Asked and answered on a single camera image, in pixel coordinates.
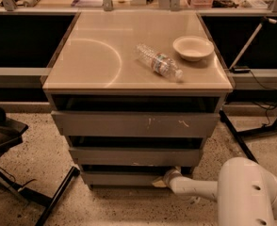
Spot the black stand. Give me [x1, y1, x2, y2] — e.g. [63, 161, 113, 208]
[220, 109, 277, 163]
[0, 107, 80, 226]

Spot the black stand left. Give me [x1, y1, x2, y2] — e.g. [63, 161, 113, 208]
[0, 107, 80, 226]

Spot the black stand right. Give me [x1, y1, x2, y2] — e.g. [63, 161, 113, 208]
[220, 109, 277, 163]

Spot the clear plastic water bottle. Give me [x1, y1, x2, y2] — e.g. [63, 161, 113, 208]
[136, 43, 183, 81]

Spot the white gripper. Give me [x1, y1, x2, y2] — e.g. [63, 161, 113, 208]
[152, 166, 188, 195]

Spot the grey middle drawer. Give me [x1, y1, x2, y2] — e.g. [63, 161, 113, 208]
[69, 147, 203, 167]

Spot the grey top drawer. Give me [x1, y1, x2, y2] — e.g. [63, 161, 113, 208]
[52, 111, 219, 137]

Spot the grey drawer cabinet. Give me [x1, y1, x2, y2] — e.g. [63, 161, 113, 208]
[40, 10, 236, 192]

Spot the black cable right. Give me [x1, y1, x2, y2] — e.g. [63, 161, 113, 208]
[249, 69, 277, 128]

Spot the grey drawer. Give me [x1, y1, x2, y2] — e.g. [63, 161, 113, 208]
[81, 172, 165, 186]
[69, 147, 203, 167]
[52, 111, 219, 137]

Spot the grey bottom drawer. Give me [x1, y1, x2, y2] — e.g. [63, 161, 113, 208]
[81, 172, 165, 186]

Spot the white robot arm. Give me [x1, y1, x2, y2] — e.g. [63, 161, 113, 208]
[153, 157, 277, 226]

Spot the white bowl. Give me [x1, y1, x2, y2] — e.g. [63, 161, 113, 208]
[172, 36, 214, 62]

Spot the white pole with black base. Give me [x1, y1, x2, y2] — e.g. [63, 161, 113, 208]
[229, 17, 277, 73]

